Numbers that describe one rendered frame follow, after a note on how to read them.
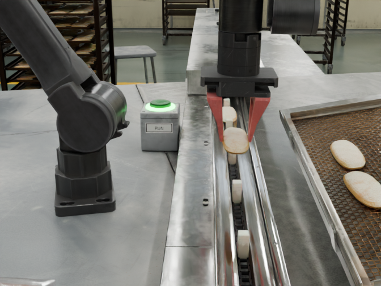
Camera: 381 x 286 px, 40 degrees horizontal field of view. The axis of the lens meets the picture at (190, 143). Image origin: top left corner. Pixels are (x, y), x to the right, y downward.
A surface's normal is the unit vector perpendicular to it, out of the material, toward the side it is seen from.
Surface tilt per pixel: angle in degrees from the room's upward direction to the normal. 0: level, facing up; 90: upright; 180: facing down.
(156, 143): 90
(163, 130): 90
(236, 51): 90
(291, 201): 0
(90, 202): 0
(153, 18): 90
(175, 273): 0
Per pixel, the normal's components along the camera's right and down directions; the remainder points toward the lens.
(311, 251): 0.00, -0.94
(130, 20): -0.04, 0.35
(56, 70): -0.16, 0.16
